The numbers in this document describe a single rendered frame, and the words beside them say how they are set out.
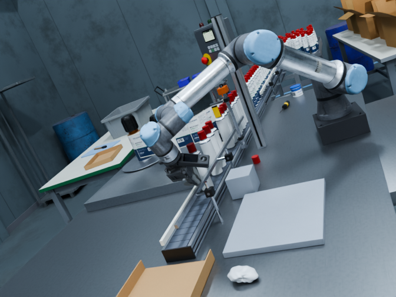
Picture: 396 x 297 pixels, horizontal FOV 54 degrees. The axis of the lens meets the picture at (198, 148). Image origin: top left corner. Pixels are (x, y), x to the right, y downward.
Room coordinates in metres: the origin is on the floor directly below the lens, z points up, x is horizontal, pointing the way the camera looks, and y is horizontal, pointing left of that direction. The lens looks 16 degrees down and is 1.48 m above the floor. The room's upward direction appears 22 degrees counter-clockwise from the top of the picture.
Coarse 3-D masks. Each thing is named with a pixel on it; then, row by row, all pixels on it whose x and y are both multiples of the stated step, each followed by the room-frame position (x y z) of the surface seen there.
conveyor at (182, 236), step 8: (256, 112) 2.36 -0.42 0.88; (232, 152) 1.80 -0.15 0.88; (224, 168) 1.64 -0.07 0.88; (216, 176) 1.58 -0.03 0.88; (216, 184) 1.49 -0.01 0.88; (200, 200) 1.40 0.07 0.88; (208, 200) 1.38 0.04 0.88; (192, 208) 1.37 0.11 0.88; (200, 208) 1.34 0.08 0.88; (192, 216) 1.30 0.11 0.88; (200, 216) 1.27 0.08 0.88; (184, 224) 1.26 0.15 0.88; (192, 224) 1.24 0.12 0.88; (176, 232) 1.23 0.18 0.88; (184, 232) 1.20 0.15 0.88; (192, 232) 1.18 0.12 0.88; (176, 240) 1.17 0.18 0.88; (184, 240) 1.15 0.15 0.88; (168, 248) 1.14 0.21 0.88; (176, 248) 1.13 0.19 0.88
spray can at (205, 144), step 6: (198, 132) 1.61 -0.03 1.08; (204, 132) 1.60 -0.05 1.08; (204, 138) 1.59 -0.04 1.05; (204, 144) 1.58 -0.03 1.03; (210, 144) 1.59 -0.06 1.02; (204, 150) 1.59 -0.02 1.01; (210, 150) 1.58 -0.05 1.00; (210, 156) 1.58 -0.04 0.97; (210, 162) 1.59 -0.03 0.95; (216, 168) 1.58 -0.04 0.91; (216, 174) 1.58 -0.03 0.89
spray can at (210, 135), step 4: (204, 128) 1.65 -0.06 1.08; (208, 128) 1.66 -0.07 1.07; (208, 132) 1.65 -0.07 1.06; (208, 136) 1.65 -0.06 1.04; (212, 136) 1.65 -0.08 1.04; (212, 140) 1.64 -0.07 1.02; (216, 140) 1.66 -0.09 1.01; (212, 144) 1.64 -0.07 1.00; (216, 144) 1.65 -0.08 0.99; (216, 148) 1.65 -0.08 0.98; (216, 152) 1.64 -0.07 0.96; (220, 160) 1.65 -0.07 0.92; (224, 160) 1.66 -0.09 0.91; (220, 164) 1.64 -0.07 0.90; (224, 164) 1.65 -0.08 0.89
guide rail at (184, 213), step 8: (240, 120) 2.01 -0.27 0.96; (232, 136) 1.82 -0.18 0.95; (224, 144) 1.71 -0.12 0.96; (216, 160) 1.55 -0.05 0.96; (208, 176) 1.42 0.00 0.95; (200, 184) 1.35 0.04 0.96; (192, 200) 1.25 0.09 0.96; (184, 208) 1.20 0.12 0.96; (184, 216) 1.17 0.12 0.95; (176, 224) 1.11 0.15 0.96
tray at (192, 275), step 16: (208, 256) 1.03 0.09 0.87; (144, 272) 1.14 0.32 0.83; (160, 272) 1.10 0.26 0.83; (176, 272) 1.07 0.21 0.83; (192, 272) 1.03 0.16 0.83; (208, 272) 0.99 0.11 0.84; (128, 288) 1.06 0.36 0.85; (144, 288) 1.05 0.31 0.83; (160, 288) 1.02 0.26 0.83; (176, 288) 0.99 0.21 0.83; (192, 288) 0.96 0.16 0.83
